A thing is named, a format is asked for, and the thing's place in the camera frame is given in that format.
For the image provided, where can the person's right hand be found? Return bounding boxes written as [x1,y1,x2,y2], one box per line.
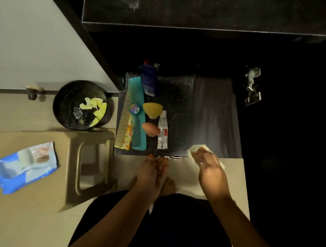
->
[184,146,237,206]

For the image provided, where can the person's left hand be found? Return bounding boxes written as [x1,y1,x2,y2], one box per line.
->
[133,152,171,201]

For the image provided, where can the white wet wipe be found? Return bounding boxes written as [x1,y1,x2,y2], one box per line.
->
[184,142,229,171]

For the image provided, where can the pink makeup sponge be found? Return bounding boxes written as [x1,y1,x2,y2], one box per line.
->
[140,121,162,139]

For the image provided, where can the white tube with red label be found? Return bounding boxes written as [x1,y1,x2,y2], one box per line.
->
[155,109,173,151]

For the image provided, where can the brown fine-tooth comb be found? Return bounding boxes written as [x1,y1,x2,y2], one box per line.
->
[114,88,135,149]

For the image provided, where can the yellow makeup sponge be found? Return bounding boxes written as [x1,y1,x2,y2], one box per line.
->
[141,101,164,121]

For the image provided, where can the colourful round-capped tube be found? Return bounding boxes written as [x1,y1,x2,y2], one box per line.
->
[128,102,142,117]

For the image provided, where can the teal wide-tooth comb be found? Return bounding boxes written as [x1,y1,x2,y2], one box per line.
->
[119,75,156,152]

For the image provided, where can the blue plastic bottle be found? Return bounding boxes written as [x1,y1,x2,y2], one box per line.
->
[138,63,163,98]

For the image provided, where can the person's right forearm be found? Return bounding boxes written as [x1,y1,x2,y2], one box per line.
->
[207,193,311,247]

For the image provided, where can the person's left forearm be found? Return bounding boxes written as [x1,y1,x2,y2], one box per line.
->
[62,181,155,247]

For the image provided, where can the person's bare foot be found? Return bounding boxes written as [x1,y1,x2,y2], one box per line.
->
[160,176,179,198]

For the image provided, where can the person's dark trousers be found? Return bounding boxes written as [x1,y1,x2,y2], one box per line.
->
[68,181,246,247]

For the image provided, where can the yellow crumpled wipes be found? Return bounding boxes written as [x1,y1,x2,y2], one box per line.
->
[77,95,108,129]

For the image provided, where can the metal cabinet hinge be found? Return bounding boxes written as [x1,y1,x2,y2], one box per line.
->
[241,65,266,109]

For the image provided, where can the beige plastic stool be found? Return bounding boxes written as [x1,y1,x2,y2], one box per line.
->
[0,117,124,220]

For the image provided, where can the clear plastic wrapper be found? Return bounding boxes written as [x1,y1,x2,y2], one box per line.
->
[72,106,86,121]

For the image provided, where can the black round waste bin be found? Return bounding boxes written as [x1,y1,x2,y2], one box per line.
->
[50,76,117,135]

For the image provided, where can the blue wet wipes pack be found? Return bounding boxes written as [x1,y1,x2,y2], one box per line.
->
[0,135,62,201]

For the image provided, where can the beige door knob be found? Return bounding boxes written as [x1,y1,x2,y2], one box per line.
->
[23,83,45,102]

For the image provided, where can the dark cabinet shelf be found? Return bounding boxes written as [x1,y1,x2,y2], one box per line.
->
[80,0,326,61]

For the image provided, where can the pale cabinet door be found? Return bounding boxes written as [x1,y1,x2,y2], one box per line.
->
[0,0,134,107]

